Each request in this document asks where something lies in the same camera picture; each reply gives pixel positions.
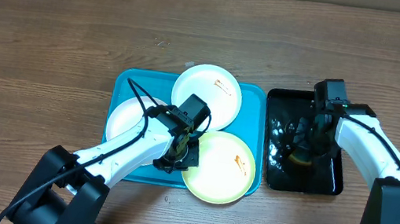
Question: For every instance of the yellow plate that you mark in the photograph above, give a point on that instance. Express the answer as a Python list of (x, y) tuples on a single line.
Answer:
[(226, 169)]

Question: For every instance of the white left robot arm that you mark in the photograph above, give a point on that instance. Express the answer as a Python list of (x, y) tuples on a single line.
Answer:
[(71, 188)]

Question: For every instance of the green yellow sponge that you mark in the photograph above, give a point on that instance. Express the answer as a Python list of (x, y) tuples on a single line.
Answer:
[(300, 157)]

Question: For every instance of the white plate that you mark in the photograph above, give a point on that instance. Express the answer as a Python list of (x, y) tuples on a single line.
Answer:
[(127, 115), (216, 87)]

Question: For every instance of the blue plastic tray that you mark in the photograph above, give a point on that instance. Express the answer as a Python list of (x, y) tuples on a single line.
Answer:
[(249, 124)]

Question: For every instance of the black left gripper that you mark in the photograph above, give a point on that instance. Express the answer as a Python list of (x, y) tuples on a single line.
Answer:
[(192, 161)]

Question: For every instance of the black water tray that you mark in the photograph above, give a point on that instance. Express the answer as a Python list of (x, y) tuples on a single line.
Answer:
[(324, 176)]

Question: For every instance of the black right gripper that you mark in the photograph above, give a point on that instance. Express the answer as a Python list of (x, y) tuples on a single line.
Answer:
[(309, 140)]

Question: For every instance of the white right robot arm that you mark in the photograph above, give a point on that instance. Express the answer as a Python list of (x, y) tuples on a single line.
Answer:
[(359, 133)]

